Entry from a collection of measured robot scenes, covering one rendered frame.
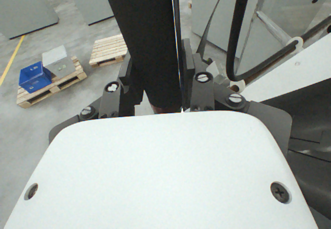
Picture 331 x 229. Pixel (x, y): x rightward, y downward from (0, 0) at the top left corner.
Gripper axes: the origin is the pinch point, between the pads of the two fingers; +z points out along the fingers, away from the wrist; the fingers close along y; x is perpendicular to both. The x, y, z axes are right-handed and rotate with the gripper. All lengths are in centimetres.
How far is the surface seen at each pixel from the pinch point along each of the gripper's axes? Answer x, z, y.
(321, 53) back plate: -17.8, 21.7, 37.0
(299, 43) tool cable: -10.2, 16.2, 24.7
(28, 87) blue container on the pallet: -122, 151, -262
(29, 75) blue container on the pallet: -127, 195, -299
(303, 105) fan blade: -9.3, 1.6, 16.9
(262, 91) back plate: -29.3, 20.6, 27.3
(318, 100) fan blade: -8.7, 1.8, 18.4
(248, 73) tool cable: -9.1, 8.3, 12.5
